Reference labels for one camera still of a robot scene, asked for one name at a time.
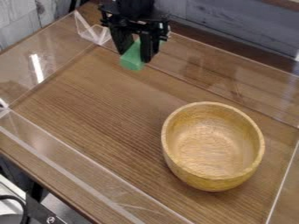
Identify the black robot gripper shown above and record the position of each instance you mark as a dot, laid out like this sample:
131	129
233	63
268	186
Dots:
129	17

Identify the black metal base plate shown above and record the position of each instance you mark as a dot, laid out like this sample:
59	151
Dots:
51	211

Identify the green rectangular block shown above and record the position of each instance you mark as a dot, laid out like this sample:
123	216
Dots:
129	59

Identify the clear acrylic tray wall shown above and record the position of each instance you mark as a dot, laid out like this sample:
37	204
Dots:
96	155

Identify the clear acrylic corner bracket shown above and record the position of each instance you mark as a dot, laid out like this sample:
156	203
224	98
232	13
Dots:
93	33

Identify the brown wooden bowl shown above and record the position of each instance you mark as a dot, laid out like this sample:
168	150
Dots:
212	145

